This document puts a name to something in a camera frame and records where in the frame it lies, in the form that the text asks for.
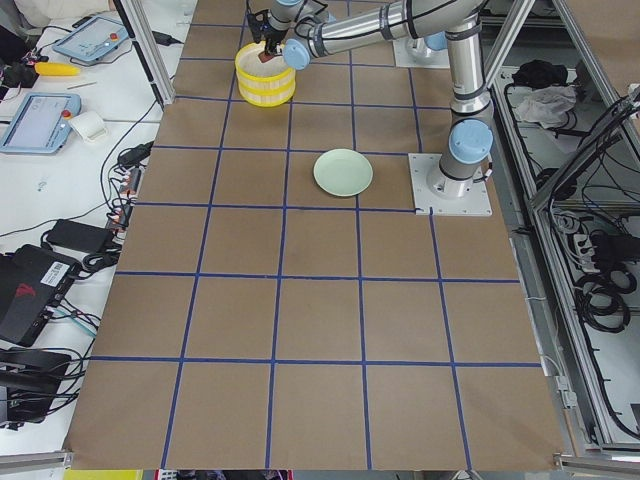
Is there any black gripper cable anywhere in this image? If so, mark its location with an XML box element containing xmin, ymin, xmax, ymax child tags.
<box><xmin>289</xmin><ymin>0</ymin><xmax>341</xmax><ymax>37</ymax></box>

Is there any teach pendant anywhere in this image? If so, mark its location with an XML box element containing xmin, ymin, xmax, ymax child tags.
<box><xmin>53</xmin><ymin>16</ymin><xmax>129</xmax><ymax>64</ymax></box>
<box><xmin>1</xmin><ymin>92</ymin><xmax>82</xmax><ymax>155</ymax></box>

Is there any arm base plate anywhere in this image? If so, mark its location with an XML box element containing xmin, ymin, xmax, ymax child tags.
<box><xmin>408</xmin><ymin>153</ymin><xmax>493</xmax><ymax>217</ymax></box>
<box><xmin>393</xmin><ymin>38</ymin><xmax>449</xmax><ymax>69</ymax></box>

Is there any aluminium frame post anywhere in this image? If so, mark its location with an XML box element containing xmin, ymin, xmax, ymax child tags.
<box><xmin>114</xmin><ymin>0</ymin><xmax>175</xmax><ymax>109</ymax></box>

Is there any white cloth pile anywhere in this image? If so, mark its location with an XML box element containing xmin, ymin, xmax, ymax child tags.
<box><xmin>514</xmin><ymin>86</ymin><xmax>577</xmax><ymax>128</ymax></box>

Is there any brown paper table mat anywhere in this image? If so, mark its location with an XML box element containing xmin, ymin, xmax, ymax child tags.
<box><xmin>67</xmin><ymin>1</ymin><xmax>563</xmax><ymax>472</ymax></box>

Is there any black box with label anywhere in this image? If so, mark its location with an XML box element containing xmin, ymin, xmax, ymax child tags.
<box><xmin>1</xmin><ymin>244</ymin><xmax>81</xmax><ymax>347</ymax></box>

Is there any white paper cup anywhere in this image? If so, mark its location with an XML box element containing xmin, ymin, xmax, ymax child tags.
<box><xmin>68</xmin><ymin>111</ymin><xmax>108</xmax><ymax>143</ymax></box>

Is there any black laptop charger brick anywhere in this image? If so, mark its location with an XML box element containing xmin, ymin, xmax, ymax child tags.
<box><xmin>41</xmin><ymin>219</ymin><xmax>114</xmax><ymax>253</ymax></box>

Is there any yellow corn toy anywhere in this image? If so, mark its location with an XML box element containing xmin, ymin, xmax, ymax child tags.
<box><xmin>34</xmin><ymin>62</ymin><xmax>81</xmax><ymax>77</ymax></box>

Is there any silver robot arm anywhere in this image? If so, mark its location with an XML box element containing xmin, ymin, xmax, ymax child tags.
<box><xmin>404</xmin><ymin>31</ymin><xmax>448</xmax><ymax>64</ymax></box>
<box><xmin>246</xmin><ymin>0</ymin><xmax>492</xmax><ymax>182</ymax></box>

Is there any near teach pendant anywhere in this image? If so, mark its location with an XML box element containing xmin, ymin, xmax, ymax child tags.
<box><xmin>1</xmin><ymin>92</ymin><xmax>82</xmax><ymax>155</ymax></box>

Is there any green round plate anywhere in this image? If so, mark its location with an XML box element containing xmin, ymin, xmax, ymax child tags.
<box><xmin>313</xmin><ymin>148</ymin><xmax>374</xmax><ymax>197</ymax></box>

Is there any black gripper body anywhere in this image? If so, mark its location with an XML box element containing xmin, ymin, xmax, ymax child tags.
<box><xmin>264</xmin><ymin>19</ymin><xmax>289</xmax><ymax>46</ymax></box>

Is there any brown bun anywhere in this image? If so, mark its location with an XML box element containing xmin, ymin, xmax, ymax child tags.
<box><xmin>258</xmin><ymin>52</ymin><xmax>274</xmax><ymax>63</ymax></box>

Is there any far teach pendant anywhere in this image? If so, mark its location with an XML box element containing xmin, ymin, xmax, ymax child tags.
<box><xmin>53</xmin><ymin>16</ymin><xmax>129</xmax><ymax>64</ymax></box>

